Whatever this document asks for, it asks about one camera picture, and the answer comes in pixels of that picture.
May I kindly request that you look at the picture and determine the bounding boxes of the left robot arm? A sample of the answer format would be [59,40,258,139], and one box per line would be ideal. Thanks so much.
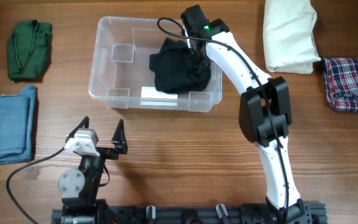
[51,116,128,224]

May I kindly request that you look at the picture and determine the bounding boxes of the black cloth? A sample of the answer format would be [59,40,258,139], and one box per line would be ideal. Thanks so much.
[149,37,211,94]

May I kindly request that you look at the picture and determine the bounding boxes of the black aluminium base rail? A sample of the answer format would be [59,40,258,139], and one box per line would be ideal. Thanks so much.
[50,202,328,224]

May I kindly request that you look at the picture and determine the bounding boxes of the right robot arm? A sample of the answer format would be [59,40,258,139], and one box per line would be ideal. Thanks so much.
[180,5,304,223]

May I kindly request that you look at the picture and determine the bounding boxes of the cream white cloth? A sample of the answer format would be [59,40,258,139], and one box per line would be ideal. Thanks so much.
[263,0,320,75]

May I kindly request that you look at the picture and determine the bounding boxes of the folded red plaid cloth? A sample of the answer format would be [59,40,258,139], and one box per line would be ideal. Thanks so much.
[321,58,358,113]

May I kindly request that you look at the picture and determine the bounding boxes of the folded green cloth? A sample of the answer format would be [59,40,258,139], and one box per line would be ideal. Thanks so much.
[7,19,53,82]

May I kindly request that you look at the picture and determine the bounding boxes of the clear plastic storage container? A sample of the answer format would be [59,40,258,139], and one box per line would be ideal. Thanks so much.
[88,16,223,112]

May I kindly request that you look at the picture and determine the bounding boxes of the folded blue denim jeans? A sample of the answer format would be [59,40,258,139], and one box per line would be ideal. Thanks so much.
[0,85,37,165]

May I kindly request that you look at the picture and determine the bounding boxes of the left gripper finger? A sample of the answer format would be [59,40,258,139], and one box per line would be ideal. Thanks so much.
[65,116,90,142]
[111,119,128,154]

